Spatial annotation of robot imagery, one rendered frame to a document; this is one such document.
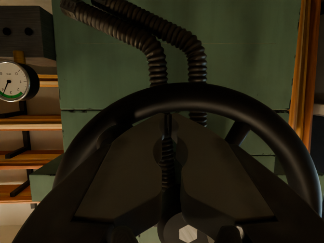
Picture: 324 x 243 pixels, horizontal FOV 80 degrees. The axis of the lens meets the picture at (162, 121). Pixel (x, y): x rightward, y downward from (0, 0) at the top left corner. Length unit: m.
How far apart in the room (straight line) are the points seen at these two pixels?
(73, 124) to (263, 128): 0.33
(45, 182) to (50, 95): 2.69
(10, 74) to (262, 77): 0.42
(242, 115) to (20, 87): 0.32
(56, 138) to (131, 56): 2.86
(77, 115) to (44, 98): 2.77
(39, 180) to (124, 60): 0.29
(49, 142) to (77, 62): 2.87
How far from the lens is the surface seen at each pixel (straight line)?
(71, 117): 0.41
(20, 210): 3.86
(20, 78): 0.38
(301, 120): 1.85
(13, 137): 3.47
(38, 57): 0.40
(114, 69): 0.38
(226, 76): 0.39
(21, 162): 2.92
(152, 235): 0.35
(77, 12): 0.30
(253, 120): 0.20
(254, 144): 0.42
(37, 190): 0.49
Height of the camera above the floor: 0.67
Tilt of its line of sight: 9 degrees up
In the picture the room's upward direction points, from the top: 180 degrees counter-clockwise
